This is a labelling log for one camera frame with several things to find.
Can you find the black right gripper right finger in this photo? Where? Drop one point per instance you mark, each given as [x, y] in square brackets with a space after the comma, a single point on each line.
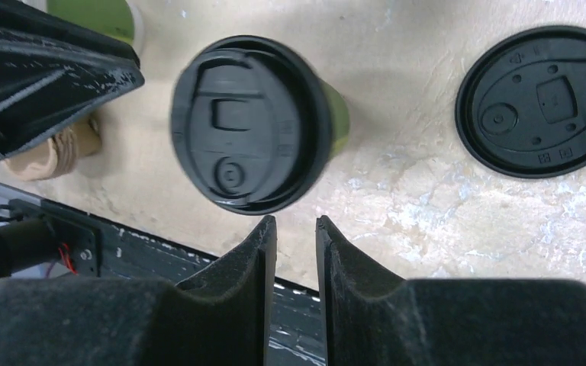
[374, 317]

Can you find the single green paper cup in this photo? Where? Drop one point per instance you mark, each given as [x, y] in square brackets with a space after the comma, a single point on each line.
[339, 118]

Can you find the black cup lid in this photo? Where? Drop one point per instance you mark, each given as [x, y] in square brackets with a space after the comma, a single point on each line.
[251, 125]
[521, 108]

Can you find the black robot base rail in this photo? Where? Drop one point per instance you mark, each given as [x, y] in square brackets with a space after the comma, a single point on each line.
[126, 252]

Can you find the white paper cup stack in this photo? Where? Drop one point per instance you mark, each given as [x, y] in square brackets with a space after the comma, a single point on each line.
[119, 19]

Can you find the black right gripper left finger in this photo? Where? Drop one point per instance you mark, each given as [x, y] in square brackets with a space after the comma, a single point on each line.
[218, 316]

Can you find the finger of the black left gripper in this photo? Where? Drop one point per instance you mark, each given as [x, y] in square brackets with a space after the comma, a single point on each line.
[53, 72]

